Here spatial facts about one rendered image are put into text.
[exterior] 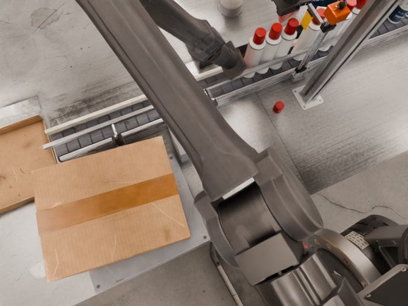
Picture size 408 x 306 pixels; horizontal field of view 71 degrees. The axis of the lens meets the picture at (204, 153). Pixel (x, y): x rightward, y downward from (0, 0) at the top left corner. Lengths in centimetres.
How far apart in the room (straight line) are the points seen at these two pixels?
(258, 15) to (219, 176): 98
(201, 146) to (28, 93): 96
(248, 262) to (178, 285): 148
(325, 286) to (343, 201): 172
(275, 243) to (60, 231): 50
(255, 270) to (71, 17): 118
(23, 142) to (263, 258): 95
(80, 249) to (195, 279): 116
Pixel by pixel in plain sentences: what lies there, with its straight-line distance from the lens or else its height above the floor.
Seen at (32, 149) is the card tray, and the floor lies 83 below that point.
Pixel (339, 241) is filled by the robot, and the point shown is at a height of 120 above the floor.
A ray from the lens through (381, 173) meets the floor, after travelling 218.
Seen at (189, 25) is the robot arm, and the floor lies 127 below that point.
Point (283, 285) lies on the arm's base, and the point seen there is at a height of 148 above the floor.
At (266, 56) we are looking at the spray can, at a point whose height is 98.
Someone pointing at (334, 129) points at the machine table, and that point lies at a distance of 112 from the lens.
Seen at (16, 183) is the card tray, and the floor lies 83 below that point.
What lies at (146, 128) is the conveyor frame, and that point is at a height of 87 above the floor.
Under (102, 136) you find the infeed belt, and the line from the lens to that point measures 97.
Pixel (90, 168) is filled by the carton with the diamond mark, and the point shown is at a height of 112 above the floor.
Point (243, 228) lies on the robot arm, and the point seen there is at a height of 146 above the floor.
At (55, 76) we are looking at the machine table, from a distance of 119.
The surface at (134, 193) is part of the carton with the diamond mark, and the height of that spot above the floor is 112.
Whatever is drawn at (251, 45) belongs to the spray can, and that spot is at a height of 104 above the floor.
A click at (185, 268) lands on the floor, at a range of 176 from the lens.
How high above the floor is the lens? 175
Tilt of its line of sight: 73 degrees down
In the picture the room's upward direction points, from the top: 8 degrees clockwise
